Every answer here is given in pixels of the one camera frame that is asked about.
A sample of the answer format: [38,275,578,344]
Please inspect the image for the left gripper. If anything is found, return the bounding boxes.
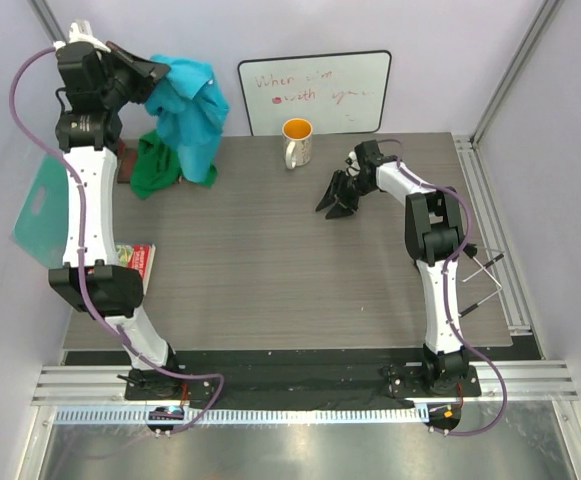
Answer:
[100,42,171,111]

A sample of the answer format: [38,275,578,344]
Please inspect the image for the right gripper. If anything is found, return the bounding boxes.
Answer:
[316,171,374,220]

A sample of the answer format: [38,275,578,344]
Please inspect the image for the blue t shirt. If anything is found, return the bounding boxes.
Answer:
[145,54,230,187]

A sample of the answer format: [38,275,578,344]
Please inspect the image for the white mug orange inside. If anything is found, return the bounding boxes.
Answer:
[282,118,313,170]

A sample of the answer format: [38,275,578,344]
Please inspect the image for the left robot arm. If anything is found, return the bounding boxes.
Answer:
[49,40,183,399]

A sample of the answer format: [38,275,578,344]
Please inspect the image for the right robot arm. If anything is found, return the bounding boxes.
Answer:
[316,141,469,395]

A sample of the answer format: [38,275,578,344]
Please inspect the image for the green t shirt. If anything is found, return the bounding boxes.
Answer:
[130,130,220,199]

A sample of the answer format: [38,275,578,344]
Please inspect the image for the brown flat pad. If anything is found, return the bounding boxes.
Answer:
[116,140,138,184]

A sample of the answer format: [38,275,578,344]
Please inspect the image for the whiteboard with red writing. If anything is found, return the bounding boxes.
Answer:
[237,50,392,136]

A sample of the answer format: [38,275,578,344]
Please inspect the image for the red book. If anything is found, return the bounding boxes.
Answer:
[115,243,156,292]

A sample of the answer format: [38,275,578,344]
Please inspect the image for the teal plastic cutting board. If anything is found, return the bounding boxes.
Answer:
[12,155,69,269]

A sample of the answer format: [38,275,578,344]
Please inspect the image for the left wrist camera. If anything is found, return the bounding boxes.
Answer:
[68,19,111,53]

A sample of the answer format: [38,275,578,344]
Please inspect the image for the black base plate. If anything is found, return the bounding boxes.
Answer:
[64,338,544,412]

